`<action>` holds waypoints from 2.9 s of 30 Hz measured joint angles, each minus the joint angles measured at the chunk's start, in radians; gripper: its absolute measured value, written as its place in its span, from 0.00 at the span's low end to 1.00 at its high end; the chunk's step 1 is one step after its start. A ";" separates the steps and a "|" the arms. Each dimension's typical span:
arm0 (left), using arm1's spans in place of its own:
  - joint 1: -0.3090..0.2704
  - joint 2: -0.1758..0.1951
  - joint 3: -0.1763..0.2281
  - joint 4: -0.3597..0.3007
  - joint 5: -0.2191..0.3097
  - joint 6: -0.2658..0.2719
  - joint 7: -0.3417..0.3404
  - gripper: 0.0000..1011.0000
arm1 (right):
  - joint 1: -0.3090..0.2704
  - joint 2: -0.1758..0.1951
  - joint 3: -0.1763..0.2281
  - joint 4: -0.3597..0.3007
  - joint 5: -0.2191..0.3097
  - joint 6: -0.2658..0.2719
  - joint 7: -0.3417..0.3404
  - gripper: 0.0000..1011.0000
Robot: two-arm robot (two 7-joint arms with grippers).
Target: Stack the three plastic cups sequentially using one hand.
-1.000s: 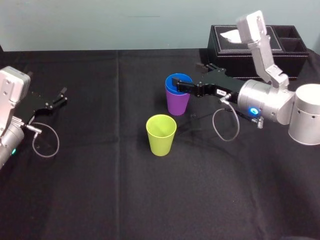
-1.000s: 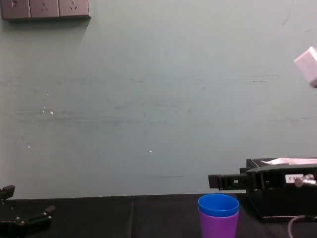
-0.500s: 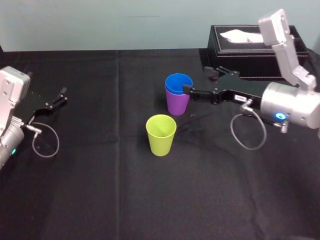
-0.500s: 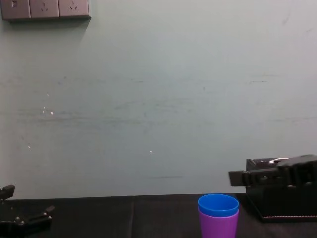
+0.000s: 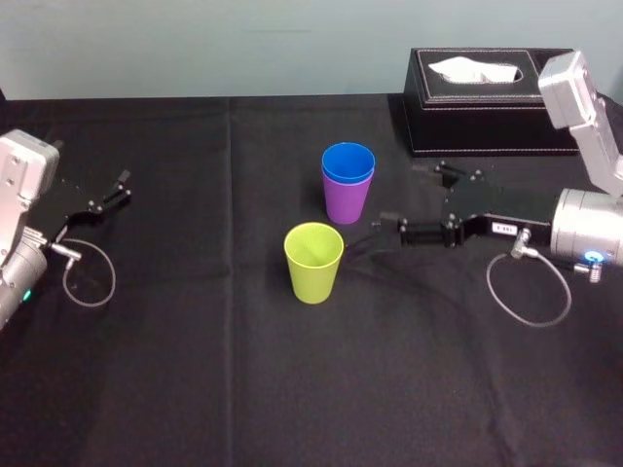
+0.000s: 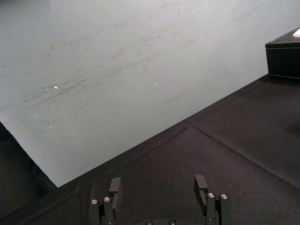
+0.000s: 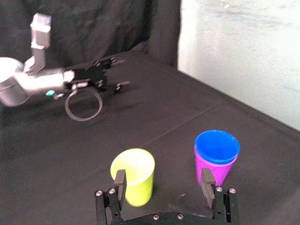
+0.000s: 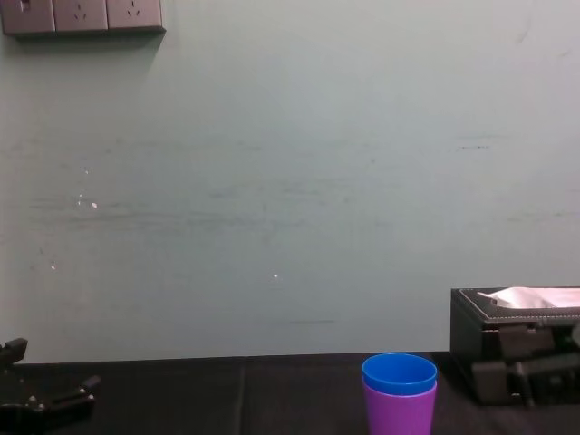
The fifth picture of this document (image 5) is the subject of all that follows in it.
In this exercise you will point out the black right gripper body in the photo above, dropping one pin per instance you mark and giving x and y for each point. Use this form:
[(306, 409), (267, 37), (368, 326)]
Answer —
[(506, 209)]

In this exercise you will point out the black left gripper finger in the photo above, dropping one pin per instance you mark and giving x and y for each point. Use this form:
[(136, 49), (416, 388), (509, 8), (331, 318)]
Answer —
[(117, 199), (121, 179)]

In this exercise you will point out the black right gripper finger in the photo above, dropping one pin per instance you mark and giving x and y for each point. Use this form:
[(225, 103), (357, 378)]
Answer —
[(428, 232), (460, 174)]

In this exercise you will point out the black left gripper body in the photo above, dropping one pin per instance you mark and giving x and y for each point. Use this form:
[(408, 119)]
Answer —
[(73, 204)]

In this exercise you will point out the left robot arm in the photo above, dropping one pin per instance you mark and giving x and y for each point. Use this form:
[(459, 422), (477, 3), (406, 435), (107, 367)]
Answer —
[(17, 194)]

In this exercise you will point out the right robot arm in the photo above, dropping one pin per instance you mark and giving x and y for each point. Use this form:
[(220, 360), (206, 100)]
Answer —
[(584, 224)]

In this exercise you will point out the black leather tissue box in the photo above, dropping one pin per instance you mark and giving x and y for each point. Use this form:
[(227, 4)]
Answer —
[(467, 121)]

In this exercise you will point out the purple plastic cup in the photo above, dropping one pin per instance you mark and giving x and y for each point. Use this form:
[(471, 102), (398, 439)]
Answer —
[(346, 204)]

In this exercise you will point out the white tissue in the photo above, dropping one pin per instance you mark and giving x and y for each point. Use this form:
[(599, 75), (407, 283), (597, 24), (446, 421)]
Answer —
[(467, 70)]

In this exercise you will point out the blue plastic cup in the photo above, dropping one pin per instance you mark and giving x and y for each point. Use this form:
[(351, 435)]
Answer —
[(346, 163)]

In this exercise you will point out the green plastic cup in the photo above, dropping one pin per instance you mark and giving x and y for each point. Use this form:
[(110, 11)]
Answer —
[(314, 282)]

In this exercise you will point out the black tablecloth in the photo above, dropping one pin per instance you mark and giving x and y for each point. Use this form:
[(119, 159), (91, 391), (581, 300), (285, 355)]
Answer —
[(204, 379)]

